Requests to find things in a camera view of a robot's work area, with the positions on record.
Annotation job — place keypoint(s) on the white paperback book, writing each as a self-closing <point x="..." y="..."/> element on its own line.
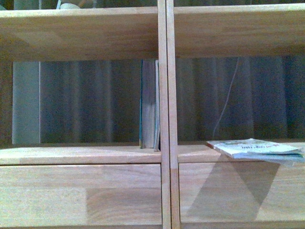
<point x="258" y="150"/>

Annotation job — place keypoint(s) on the thin green cover book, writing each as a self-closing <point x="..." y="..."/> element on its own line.
<point x="157" y="109"/>

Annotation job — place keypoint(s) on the thick teal cover book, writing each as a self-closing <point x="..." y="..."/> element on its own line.
<point x="148" y="105"/>

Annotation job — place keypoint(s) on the grey translucent curtain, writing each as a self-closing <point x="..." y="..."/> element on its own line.
<point x="217" y="98"/>

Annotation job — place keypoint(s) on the light wooden bookshelf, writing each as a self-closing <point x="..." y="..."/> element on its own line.
<point x="94" y="186"/>

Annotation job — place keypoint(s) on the white vertical panel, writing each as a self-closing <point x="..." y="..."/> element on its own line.
<point x="26" y="103"/>

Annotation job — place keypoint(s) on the pale green object on top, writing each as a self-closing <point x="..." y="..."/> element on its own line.
<point x="61" y="5"/>

